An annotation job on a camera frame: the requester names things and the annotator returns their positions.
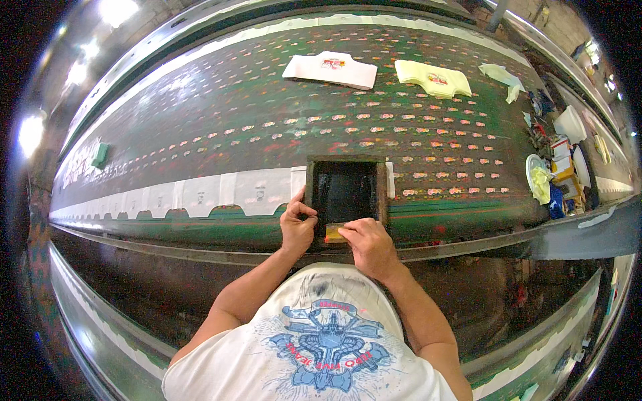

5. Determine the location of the white plate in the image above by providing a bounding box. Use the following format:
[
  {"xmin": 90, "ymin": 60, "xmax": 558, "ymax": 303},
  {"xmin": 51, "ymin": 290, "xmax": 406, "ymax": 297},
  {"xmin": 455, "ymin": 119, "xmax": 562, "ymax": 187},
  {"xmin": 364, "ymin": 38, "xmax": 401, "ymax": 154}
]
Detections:
[{"xmin": 525, "ymin": 153, "xmax": 548, "ymax": 191}]

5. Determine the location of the person's left hand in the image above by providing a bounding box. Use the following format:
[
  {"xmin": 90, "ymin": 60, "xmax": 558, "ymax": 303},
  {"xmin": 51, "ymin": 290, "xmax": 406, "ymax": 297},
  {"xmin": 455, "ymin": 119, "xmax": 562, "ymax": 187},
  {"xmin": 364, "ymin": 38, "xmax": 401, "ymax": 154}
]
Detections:
[{"xmin": 279, "ymin": 186, "xmax": 320, "ymax": 259}]

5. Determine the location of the yellow rag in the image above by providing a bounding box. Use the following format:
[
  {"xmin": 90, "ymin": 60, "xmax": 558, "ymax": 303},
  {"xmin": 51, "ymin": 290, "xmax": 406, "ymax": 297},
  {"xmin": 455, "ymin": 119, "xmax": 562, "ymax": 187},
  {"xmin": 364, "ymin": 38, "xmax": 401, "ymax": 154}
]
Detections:
[{"xmin": 530, "ymin": 166, "xmax": 552, "ymax": 206}]

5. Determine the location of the metal table rail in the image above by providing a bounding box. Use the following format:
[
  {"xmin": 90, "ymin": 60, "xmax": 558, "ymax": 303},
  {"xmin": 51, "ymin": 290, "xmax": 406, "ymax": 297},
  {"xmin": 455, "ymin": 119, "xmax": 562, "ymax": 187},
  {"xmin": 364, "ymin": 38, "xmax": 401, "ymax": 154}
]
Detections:
[{"xmin": 49, "ymin": 194, "xmax": 642, "ymax": 267}]

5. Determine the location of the small cardboard box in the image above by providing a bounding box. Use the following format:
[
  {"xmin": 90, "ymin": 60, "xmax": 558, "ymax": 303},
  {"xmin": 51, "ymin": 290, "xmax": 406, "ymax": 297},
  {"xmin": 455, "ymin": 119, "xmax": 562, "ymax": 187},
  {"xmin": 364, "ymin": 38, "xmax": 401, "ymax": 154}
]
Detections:
[{"xmin": 550, "ymin": 137, "xmax": 575, "ymax": 182}]

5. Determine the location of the white plastic bucket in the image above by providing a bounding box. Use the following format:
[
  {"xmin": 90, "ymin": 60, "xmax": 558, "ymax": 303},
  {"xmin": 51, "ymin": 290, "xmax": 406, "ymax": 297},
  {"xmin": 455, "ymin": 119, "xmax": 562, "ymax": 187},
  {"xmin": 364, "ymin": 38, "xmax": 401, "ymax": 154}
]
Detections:
[{"xmin": 553, "ymin": 105, "xmax": 588, "ymax": 145}]

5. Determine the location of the blue cloth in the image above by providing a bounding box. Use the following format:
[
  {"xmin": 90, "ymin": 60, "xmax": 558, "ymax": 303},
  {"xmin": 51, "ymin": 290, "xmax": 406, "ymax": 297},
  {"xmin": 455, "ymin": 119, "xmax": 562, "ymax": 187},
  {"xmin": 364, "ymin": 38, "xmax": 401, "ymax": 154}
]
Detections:
[{"xmin": 548, "ymin": 182, "xmax": 567, "ymax": 221}]

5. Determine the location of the grey metal pipe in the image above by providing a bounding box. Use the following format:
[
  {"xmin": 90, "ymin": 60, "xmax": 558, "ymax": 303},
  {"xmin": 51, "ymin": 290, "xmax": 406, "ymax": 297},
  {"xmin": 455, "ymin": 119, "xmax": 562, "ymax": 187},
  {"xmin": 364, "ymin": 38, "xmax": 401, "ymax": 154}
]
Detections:
[{"xmin": 486, "ymin": 0, "xmax": 511, "ymax": 34}]

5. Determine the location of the white bowl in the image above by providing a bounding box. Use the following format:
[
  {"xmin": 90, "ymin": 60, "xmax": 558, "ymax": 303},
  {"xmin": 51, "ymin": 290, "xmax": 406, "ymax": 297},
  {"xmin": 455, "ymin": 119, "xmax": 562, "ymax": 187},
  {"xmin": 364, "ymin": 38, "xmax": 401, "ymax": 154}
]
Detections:
[{"xmin": 573, "ymin": 145, "xmax": 593, "ymax": 189}]

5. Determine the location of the stack of yellow printed fabric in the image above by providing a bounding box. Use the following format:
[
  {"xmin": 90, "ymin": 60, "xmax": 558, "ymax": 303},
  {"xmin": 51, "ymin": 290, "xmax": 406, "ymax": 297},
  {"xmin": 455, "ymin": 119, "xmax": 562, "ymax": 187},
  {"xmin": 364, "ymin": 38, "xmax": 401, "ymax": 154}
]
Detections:
[{"xmin": 394, "ymin": 59, "xmax": 472, "ymax": 100}]

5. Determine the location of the pale crumpled cloth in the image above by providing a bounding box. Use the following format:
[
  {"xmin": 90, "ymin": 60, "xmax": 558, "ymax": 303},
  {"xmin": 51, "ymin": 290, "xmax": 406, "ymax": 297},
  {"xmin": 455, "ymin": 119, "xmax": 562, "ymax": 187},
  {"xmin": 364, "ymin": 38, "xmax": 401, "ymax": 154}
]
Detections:
[{"xmin": 477, "ymin": 62, "xmax": 527, "ymax": 105}]

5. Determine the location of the row of white fabric pieces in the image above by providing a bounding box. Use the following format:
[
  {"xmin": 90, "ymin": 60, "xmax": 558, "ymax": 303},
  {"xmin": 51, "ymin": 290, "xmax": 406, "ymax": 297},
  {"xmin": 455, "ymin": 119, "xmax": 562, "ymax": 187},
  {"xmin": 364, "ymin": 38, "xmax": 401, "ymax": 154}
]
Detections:
[{"xmin": 49, "ymin": 165, "xmax": 308, "ymax": 222}]

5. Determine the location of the yellow wooden squeegee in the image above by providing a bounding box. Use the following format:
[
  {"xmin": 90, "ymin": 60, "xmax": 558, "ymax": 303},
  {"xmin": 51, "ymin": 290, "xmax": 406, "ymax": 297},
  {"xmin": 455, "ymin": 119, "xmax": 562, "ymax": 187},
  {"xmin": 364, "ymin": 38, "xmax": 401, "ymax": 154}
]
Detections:
[{"xmin": 324, "ymin": 223, "xmax": 363, "ymax": 245}]

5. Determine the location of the person's right hand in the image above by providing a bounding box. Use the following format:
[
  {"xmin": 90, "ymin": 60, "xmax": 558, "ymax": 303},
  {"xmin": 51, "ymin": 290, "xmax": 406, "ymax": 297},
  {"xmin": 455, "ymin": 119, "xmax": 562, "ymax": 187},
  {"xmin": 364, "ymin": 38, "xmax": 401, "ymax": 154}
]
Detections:
[{"xmin": 337, "ymin": 217, "xmax": 403, "ymax": 282}]

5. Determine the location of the adjacent printing table with supplies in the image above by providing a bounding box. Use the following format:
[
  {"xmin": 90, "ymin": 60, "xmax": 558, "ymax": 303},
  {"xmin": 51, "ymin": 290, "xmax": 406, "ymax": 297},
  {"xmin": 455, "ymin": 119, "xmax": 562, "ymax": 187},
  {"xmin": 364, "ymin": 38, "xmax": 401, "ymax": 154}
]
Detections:
[{"xmin": 544, "ymin": 73, "xmax": 640, "ymax": 204}]

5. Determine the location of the dark wooden screen printing frame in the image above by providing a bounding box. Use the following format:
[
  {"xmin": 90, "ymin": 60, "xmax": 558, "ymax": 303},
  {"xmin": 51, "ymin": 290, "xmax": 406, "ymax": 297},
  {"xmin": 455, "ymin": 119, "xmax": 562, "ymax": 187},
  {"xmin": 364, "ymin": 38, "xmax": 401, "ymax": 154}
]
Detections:
[{"xmin": 304, "ymin": 155, "xmax": 390, "ymax": 246}]

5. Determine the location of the stack of white printed fabric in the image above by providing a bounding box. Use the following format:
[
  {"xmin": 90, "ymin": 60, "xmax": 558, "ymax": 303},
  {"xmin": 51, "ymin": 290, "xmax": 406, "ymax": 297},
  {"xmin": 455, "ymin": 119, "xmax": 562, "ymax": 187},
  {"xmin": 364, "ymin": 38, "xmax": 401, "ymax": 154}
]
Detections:
[{"xmin": 282, "ymin": 50, "xmax": 378, "ymax": 91}]

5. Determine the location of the person's body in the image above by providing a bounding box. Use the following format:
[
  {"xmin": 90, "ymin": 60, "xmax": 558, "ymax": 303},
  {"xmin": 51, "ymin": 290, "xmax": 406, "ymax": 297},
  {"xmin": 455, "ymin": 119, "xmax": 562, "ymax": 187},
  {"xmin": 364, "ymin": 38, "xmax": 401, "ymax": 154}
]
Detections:
[{"xmin": 162, "ymin": 262, "xmax": 458, "ymax": 401}]

